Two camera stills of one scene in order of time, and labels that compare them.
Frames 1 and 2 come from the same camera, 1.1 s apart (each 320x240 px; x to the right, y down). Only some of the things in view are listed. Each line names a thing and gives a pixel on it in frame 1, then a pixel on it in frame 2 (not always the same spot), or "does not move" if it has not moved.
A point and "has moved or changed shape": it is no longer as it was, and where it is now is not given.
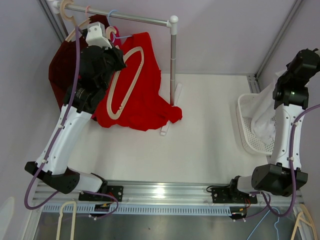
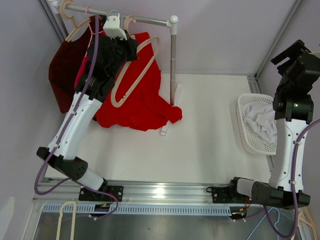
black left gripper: x=117 y=54 -> x=131 y=44
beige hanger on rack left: x=63 y=4 does not move
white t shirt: x=263 y=119 has moved or changed shape
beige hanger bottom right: x=311 y=223 does not move
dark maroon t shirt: x=62 y=62 does not move
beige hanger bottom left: x=74 y=219 does not move
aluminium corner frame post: x=253 y=83 does not move
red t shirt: x=148 y=104 does not move
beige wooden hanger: x=116 y=78 -> x=114 y=95
